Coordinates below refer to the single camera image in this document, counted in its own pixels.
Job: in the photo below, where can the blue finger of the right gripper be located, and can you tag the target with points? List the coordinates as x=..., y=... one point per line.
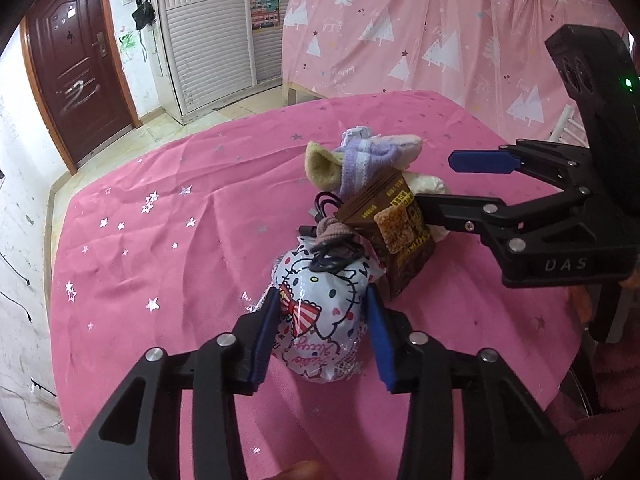
x=483, y=162

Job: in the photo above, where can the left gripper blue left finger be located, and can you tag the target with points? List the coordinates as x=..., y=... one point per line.
x=267, y=322

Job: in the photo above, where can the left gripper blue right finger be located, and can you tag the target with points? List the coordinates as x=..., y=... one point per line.
x=383, y=340

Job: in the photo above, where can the Hello Kitty plastic bag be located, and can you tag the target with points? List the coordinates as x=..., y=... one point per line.
x=321, y=299

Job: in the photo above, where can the brown snack box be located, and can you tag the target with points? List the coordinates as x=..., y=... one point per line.
x=386, y=214

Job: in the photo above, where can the person's left hand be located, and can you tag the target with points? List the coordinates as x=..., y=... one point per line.
x=306, y=470

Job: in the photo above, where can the pink star tablecloth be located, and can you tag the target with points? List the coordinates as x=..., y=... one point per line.
x=170, y=249

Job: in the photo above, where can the purple grey sock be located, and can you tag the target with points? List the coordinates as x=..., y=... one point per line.
x=364, y=155

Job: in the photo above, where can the pink tree-print bed curtain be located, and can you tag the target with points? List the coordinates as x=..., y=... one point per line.
x=488, y=56

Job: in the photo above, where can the yellow-green sock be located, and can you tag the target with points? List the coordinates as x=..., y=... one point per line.
x=323, y=168

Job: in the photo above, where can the dark red fleece sleeve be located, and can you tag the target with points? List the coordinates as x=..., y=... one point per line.
x=605, y=444

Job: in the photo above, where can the white louvered wardrobe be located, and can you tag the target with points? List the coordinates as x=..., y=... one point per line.
x=208, y=55

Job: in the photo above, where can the dark red wooden door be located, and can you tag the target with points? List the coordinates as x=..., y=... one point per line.
x=75, y=72

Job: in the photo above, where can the white metal rail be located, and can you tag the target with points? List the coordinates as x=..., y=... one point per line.
x=568, y=129

